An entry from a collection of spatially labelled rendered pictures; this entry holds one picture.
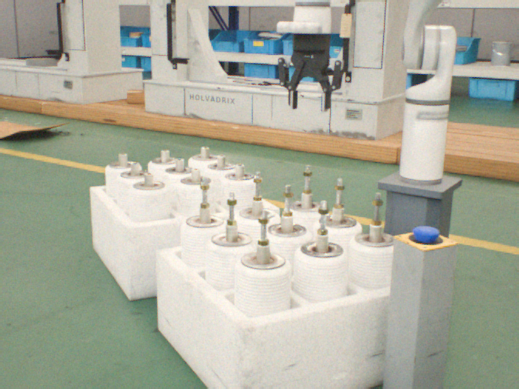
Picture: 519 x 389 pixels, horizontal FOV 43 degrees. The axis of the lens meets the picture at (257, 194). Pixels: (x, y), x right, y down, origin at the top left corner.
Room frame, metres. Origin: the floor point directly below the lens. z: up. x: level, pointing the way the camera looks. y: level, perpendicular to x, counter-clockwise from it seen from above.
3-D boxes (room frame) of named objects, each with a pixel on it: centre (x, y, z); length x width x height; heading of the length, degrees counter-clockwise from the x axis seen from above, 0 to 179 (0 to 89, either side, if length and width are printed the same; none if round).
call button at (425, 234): (0.97, -0.26, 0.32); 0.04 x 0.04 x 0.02
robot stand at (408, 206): (1.40, -0.36, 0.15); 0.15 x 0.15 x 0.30; 57
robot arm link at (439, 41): (1.40, -0.36, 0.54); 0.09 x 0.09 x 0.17; 82
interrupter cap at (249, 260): (1.02, -0.01, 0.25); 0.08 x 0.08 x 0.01
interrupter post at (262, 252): (1.02, -0.01, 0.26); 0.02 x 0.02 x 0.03
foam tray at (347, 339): (1.18, -0.06, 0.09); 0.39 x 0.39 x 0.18; 29
